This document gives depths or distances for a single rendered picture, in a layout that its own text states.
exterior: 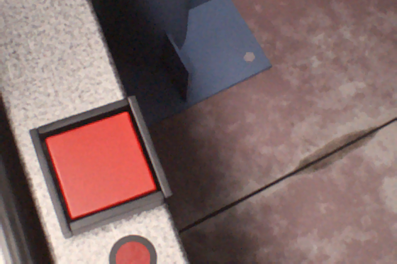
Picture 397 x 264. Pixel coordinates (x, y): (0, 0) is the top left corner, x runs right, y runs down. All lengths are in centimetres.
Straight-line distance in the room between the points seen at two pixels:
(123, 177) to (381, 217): 105
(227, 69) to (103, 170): 105
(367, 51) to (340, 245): 41
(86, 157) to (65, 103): 5
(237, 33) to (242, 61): 6
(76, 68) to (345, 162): 104
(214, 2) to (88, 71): 108
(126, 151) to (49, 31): 11
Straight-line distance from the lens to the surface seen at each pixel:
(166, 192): 51
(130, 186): 52
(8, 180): 54
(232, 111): 154
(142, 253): 52
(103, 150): 52
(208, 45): 158
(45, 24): 58
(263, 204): 149
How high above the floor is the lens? 143
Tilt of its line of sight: 69 degrees down
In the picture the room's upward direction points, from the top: 8 degrees clockwise
